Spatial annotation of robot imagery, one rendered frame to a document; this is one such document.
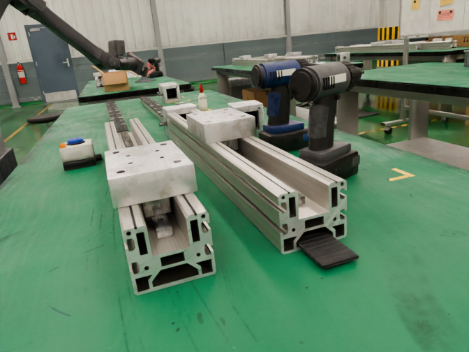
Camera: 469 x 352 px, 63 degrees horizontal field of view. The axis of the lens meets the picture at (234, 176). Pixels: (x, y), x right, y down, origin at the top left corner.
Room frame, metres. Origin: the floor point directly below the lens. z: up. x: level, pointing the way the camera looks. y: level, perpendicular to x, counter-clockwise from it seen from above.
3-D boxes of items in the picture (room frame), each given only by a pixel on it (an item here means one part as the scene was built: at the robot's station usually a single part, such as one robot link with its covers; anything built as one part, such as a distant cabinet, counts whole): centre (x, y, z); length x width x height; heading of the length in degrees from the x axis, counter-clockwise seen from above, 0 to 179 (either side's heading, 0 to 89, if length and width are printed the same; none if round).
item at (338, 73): (0.73, -0.20, 0.89); 0.20 x 0.08 x 0.22; 129
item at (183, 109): (1.26, 0.17, 0.83); 0.12 x 0.09 x 0.10; 108
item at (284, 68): (0.97, -0.17, 0.89); 0.20 x 0.08 x 0.22; 109
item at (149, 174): (0.54, 0.13, 0.87); 0.16 x 0.11 x 0.07; 18
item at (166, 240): (0.78, 0.20, 0.82); 0.80 x 0.10 x 0.09; 18
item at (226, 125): (0.84, 0.02, 0.87); 0.16 x 0.11 x 0.07; 18
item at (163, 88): (2.19, 0.32, 0.83); 0.11 x 0.10 x 0.10; 109
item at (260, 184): (0.84, 0.02, 0.82); 0.80 x 0.10 x 0.09; 18
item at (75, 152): (1.01, 0.40, 0.81); 0.10 x 0.08 x 0.06; 108
